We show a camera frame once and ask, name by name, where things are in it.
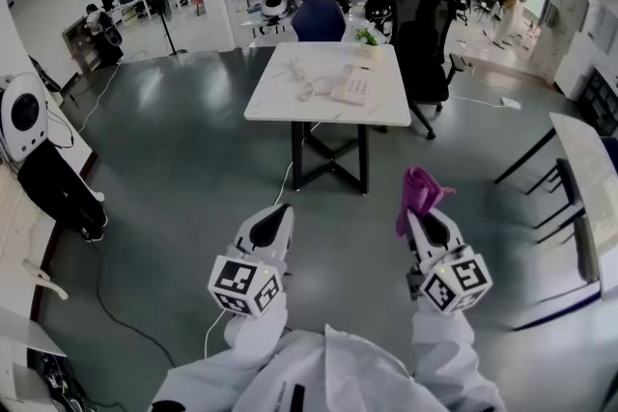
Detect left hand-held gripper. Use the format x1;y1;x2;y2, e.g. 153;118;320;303
208;204;295;317

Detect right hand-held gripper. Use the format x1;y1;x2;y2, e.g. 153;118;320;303
405;206;493;316

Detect purple cloth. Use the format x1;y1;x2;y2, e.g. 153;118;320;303
395;166;458;237

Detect white desk telephone base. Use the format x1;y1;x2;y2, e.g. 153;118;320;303
328;65;372;106

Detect person's right forearm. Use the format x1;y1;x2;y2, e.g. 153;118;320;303
410;303;479;382

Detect person's left forearm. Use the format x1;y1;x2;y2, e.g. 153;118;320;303
224;298;291;368

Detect white telephone handset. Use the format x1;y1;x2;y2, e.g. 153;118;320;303
289;57;315;86

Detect grey backed chair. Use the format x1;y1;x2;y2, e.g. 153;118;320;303
574;211;603;284

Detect person's white coat torso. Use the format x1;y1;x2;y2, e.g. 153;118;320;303
149;322;506;412

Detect white side table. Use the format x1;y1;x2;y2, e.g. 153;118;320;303
494;111;618;300

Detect white pot with artificial flowers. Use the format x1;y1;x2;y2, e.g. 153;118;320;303
355;26;383;59

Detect black mesh office chair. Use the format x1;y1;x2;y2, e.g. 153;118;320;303
388;0;472;141

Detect blue chair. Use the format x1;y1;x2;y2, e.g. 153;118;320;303
291;0;347;44

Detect white curved chair armrest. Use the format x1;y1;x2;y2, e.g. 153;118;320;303
21;258;69;300

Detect speckled grey cabinet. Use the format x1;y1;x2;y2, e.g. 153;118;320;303
528;21;580;78

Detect white cabinet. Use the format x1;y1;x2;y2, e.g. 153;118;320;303
552;31;604;100

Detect black standing floor fan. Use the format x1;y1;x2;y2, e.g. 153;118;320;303
157;0;189;57

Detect light wooden desk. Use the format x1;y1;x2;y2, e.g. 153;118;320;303
0;86;98;324

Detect white low desk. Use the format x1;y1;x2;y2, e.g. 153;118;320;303
0;306;67;412

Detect grey metal cabinet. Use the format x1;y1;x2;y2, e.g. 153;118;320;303
62;16;100;73

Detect white round-faced device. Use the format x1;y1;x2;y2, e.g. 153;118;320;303
0;72;49;163

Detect black cross table frame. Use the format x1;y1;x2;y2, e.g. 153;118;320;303
291;120;371;195

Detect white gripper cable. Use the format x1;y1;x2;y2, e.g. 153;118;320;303
205;308;228;358

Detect black metal frame chair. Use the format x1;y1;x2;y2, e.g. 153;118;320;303
524;157;586;243

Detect black floor cable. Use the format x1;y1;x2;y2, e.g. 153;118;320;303
94;240;178;368

